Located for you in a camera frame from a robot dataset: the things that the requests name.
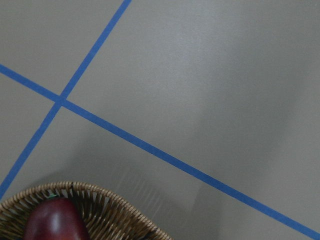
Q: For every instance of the wicker fruit basket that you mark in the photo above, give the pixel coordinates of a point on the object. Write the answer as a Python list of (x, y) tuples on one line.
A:
[(106, 215)]

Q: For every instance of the red yellow mango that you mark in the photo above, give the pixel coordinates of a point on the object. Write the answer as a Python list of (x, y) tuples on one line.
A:
[(55, 219)]

